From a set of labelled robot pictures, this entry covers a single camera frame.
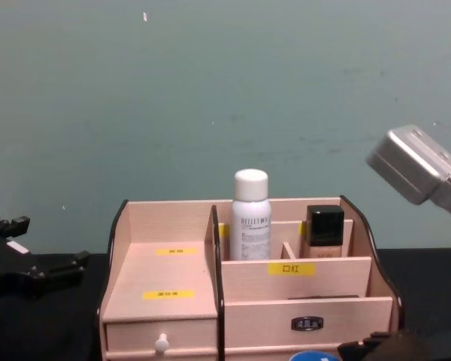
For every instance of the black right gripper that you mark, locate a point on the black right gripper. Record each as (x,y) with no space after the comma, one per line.
(424,349)

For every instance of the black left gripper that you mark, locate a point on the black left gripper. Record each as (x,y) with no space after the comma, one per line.
(11,270)

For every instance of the blue round lid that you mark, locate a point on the blue round lid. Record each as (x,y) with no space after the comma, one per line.
(312,357)

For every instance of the black table cloth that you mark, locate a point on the black table cloth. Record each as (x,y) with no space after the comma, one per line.
(41,331)

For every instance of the beige foundation bottle black cap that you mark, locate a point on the beige foundation bottle black cap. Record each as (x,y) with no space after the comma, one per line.
(324,233)

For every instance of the pale wooden desk organizer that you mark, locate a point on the pale wooden desk organizer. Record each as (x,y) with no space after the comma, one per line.
(165,270)

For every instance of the small wooden drawer white knob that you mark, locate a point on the small wooden drawer white knob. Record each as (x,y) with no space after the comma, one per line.
(135,336)

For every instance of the white spray bottle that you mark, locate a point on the white spray bottle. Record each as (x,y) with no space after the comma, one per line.
(250,222)

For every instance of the plain pale wall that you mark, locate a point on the plain pale wall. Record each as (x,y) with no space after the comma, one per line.
(210,94)

